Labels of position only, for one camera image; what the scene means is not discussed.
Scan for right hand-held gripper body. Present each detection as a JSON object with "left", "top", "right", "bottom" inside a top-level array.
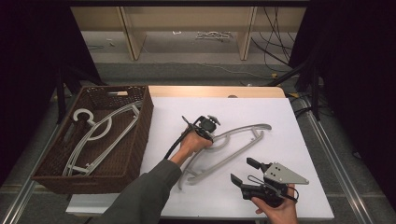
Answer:
[{"left": 240, "top": 161, "right": 310, "bottom": 209}]

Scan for grey plastic clothes hanger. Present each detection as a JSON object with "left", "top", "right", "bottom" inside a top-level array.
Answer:
[
  {"left": 62, "top": 100, "right": 145, "bottom": 178},
  {"left": 177, "top": 122, "right": 273, "bottom": 190}
]

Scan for beige wooden shelf unit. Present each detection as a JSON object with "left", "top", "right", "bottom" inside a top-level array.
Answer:
[{"left": 70, "top": 6, "right": 308, "bottom": 62}]

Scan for person's right hand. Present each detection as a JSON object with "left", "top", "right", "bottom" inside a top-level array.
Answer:
[{"left": 250, "top": 183, "right": 300, "bottom": 224}]

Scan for metal floor rail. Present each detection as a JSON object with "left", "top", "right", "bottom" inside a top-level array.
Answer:
[
  {"left": 0, "top": 122, "right": 62, "bottom": 224},
  {"left": 297, "top": 92, "right": 376, "bottom": 224}
]

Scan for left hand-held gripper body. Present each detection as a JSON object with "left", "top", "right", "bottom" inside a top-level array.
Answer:
[{"left": 181, "top": 115, "right": 219, "bottom": 144}]

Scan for black metal stand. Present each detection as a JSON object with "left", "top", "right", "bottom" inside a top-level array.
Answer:
[
  {"left": 266, "top": 57, "right": 322, "bottom": 121},
  {"left": 55, "top": 65, "right": 106, "bottom": 126}
]

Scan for person's left hand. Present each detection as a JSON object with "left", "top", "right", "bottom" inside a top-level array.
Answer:
[{"left": 177, "top": 129, "right": 215, "bottom": 159}]

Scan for black floor cables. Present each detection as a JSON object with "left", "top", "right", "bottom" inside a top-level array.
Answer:
[{"left": 250, "top": 6, "right": 301, "bottom": 88}]

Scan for brown woven basket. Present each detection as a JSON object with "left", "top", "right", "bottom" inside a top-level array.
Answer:
[{"left": 32, "top": 85, "right": 155, "bottom": 195}]

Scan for bundle of light cables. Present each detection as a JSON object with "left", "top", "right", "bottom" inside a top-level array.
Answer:
[{"left": 195, "top": 30, "right": 233, "bottom": 42}]

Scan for white floor cable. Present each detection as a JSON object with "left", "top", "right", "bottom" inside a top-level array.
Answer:
[{"left": 174, "top": 61, "right": 273, "bottom": 79}]

